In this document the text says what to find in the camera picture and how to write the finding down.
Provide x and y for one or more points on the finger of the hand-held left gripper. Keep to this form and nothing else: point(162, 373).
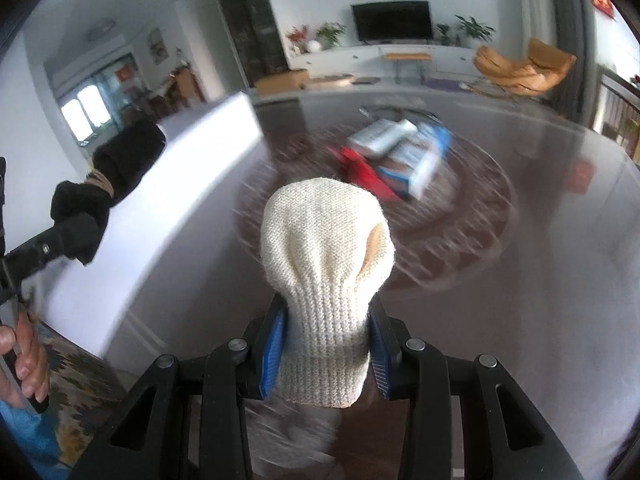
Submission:
point(50, 245)

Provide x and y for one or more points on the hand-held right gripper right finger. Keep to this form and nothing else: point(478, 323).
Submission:
point(380, 360)

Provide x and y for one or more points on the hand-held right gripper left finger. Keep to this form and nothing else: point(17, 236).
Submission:
point(272, 355)

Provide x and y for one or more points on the cream knitted sock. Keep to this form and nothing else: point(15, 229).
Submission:
point(325, 260)

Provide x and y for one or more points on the black knitted bootie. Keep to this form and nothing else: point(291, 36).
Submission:
point(130, 155)

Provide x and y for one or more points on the white board panel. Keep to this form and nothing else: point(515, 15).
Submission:
point(175, 200)

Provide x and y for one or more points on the dark patterned desktop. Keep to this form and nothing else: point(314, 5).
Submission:
point(525, 285)

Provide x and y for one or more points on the person's left hand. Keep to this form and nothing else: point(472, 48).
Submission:
point(32, 360)

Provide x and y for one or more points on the patterned floor rug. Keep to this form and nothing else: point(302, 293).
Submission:
point(80, 385)

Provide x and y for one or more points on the red plastic packet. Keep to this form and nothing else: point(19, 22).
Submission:
point(365, 175)

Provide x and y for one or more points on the blue white toothpaste box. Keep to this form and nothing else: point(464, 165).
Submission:
point(420, 160)

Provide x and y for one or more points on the round ceiling lamp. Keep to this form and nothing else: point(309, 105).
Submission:
point(101, 29)

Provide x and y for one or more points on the white squeeze tube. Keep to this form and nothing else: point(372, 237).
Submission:
point(380, 135)

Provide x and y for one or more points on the white television cabinet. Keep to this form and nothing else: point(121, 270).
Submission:
point(345, 57)

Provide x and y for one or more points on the wooden bench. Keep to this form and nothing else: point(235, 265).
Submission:
point(407, 56)

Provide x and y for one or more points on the tall dark display cabinet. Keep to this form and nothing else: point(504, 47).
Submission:
point(250, 15)

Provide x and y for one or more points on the white round vase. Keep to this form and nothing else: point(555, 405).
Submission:
point(313, 46)

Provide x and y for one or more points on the red flower bouquet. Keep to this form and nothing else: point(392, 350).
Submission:
point(297, 35)

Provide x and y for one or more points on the orange lounge chair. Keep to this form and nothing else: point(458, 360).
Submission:
point(520, 70)

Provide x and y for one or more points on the bushy green potted plant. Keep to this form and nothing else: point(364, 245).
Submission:
point(330, 32)

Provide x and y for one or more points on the small green potted plant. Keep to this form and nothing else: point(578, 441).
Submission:
point(443, 32)

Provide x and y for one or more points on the flat screen television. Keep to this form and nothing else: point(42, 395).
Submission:
point(392, 20)

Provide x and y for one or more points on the wide green potted plant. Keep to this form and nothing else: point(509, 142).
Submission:
point(475, 27)

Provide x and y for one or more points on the grey curtain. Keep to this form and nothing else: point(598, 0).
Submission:
point(570, 35)

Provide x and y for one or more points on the framed wall picture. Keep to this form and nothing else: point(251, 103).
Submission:
point(156, 45)

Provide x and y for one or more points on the black frame eyeglasses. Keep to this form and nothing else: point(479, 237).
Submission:
point(370, 109)

